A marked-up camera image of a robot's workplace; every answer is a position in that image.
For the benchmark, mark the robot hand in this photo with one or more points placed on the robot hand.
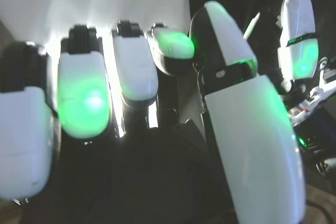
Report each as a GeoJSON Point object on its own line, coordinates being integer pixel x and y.
{"type": "Point", "coordinates": [136, 176]}

